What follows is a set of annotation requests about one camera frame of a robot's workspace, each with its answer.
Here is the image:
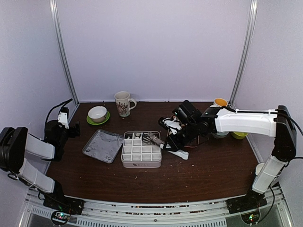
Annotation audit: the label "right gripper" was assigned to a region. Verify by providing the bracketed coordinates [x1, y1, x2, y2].
[163, 121, 199, 152]

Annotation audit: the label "white handled tongs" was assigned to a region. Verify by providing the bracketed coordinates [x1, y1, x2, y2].
[142, 132, 189, 160]

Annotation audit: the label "bunny tin lid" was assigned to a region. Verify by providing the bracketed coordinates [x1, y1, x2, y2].
[82, 130, 124, 164]

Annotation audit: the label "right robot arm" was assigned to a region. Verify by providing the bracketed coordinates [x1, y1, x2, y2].
[158, 100, 297, 209]

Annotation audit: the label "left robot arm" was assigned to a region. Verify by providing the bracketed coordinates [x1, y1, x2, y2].
[0, 106, 80, 210]

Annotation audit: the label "red chocolate tray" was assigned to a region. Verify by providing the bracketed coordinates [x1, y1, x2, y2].
[166, 129, 200, 150]

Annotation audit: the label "green saucer plate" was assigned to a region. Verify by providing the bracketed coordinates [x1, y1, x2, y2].
[86, 111, 110, 125]

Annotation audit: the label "grey blue small bowl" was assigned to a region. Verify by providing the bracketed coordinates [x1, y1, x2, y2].
[212, 132, 229, 139]

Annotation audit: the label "yellow inside floral mug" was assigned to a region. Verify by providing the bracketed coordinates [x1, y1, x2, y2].
[213, 98, 228, 107]

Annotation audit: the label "white ceramic bowl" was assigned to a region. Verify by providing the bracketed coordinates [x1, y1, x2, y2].
[88, 106, 107, 123]

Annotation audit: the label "green small bowl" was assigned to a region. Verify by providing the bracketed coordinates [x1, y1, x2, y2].
[232, 131, 248, 140]

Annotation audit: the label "tin box with dividers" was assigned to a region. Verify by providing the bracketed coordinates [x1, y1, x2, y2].
[121, 131, 162, 168]

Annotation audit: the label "seashell coral mug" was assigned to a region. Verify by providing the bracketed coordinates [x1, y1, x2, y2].
[114, 91, 137, 117]

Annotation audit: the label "white cup near base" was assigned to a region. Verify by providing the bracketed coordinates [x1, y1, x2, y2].
[254, 163, 264, 176]

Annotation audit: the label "front aluminium rail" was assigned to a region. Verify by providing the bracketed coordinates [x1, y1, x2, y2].
[18, 184, 294, 227]

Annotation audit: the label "right aluminium frame post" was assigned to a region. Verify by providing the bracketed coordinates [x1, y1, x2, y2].
[229, 0, 258, 107]

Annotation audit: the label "aluminium frame post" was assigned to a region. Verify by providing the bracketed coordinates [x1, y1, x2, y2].
[229, 0, 258, 107]
[49, 0, 80, 105]

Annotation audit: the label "left aluminium frame post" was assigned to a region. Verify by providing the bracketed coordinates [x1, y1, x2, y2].
[49, 0, 80, 105]

